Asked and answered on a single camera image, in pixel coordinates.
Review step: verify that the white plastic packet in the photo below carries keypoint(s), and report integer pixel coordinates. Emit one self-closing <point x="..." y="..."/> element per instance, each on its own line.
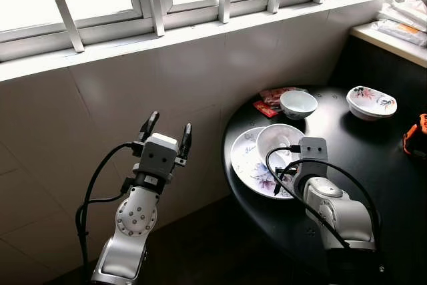
<point x="400" y="15"/>
<point x="413" y="1"/>

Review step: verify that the white floral plate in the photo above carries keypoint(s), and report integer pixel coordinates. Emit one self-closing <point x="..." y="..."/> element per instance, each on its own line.
<point x="248" y="165"/>

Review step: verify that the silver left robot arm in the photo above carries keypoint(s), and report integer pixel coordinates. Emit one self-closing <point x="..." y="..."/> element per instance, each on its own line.
<point x="137" y="215"/>

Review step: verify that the large white bowl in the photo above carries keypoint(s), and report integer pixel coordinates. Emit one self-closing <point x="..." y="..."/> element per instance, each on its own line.
<point x="277" y="139"/>

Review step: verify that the black round table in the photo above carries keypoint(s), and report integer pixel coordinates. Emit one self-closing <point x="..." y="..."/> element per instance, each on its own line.
<point x="360" y="151"/>

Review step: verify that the small white bowl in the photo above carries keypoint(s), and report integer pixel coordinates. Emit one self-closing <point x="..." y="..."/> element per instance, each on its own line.
<point x="298" y="106"/>

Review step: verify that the pink snack packet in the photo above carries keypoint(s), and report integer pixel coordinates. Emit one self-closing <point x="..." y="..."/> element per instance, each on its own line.
<point x="270" y="95"/>

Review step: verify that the orange black tape measure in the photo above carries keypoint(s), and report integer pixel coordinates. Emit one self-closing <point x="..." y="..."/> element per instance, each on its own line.
<point x="417" y="138"/>

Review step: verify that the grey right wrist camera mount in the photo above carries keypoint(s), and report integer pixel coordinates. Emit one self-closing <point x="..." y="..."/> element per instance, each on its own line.
<point x="313" y="155"/>

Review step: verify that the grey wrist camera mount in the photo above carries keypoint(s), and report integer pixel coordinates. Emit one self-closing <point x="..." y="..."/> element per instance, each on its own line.
<point x="159" y="158"/>
<point x="313" y="155"/>

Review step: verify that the white packet orange label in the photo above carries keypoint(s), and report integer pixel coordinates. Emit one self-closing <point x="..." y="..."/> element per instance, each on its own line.
<point x="390" y="29"/>

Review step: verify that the oval floral bowl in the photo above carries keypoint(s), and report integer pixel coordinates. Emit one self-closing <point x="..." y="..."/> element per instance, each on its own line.
<point x="370" y="101"/>

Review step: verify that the beige stone ledge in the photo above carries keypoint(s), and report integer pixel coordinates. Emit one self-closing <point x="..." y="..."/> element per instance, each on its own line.
<point x="393" y="45"/>

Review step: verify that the white window frame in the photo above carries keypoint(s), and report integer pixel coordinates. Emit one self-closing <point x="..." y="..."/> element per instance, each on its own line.
<point x="193" y="11"/>

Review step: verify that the small red packet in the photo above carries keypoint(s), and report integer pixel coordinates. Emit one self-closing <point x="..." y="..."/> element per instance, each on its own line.
<point x="265" y="109"/>

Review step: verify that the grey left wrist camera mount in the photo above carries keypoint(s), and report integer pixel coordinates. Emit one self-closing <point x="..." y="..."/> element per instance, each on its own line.
<point x="159" y="158"/>

